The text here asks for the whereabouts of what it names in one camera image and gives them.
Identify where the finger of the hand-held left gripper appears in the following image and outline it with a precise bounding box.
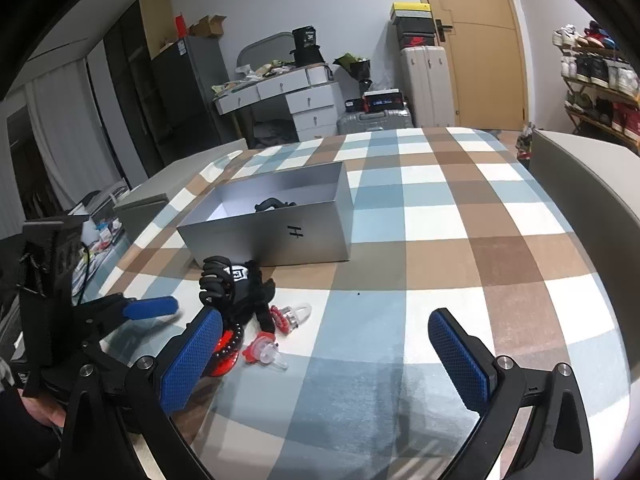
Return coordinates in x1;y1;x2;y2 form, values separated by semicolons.
75;294;180;347

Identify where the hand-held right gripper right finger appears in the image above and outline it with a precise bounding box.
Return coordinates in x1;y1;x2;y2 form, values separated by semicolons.
428;308;608;480

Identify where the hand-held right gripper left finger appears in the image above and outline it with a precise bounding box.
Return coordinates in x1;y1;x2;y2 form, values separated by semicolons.
57;306;223;480

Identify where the red bangle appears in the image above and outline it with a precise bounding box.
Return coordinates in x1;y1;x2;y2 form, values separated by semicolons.
202;330;241;377

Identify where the black bead bracelet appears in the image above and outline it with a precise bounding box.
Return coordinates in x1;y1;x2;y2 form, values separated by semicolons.
212;321;247;361

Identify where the black toy with white disc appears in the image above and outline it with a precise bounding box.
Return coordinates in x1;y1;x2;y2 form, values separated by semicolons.
199;256;236;306

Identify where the clear plastic clip with red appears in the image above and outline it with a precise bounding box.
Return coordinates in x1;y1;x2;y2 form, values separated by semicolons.
279;303;313;330
243;331;289;372

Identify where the black red toy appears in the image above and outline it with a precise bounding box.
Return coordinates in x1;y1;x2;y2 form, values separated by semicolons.
220;260;277;333

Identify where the red bead bracelet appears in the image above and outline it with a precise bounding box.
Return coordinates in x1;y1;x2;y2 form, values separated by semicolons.
270;305;291;335

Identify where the silver grey cardboard box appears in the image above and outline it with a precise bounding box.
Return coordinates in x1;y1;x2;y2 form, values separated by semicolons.
176;161;355;267

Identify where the black curved hair clip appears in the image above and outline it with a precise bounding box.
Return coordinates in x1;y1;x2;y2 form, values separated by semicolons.
254;197;297;213

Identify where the person's left forearm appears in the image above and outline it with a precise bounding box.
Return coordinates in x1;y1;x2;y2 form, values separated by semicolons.
0;389;66;480

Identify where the brown blue checked blanket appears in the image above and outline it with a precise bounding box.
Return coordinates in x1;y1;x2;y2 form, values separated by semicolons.
100;127;633;480

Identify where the grey bench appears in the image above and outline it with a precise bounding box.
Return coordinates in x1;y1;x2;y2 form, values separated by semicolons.
112;137;248;246
530;129;640;311

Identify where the grey curtain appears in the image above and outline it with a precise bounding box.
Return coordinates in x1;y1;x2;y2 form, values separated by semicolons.
0;57;123;241

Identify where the dark refrigerator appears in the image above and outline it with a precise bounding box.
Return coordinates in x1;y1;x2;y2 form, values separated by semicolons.
150;35;237;166

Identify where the dark wardrobe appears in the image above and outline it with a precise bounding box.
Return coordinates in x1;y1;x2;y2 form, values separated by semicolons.
102;0;176;166

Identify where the silver suitcase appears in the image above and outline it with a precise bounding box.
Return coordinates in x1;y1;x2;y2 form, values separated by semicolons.
336;109;415;136

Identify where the white desk with drawers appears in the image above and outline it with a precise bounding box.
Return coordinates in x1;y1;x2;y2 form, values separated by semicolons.
214;64;346;147

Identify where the black box with red trim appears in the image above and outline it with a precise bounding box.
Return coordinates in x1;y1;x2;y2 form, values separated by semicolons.
362;89;405;113

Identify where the white suitcase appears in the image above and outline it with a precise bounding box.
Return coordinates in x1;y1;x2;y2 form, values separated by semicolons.
401;46;457;128

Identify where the grey arched mirror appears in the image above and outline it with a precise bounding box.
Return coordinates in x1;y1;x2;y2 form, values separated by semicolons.
235;31;296;78

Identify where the wooden shoe rack with shoes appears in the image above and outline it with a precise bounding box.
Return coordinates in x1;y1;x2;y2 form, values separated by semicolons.
552;21;640;153

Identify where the green bouquet in black wrap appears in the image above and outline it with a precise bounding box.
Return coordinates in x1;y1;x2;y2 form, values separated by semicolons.
334;51;373;83

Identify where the wooden door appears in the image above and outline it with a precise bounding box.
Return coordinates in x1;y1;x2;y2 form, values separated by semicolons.
407;0;530;131

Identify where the black shoe box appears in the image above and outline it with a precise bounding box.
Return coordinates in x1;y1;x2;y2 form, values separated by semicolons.
390;16;437;51

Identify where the yellow-lid shoe box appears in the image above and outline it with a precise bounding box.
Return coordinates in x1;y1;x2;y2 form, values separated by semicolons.
390;2;432;20

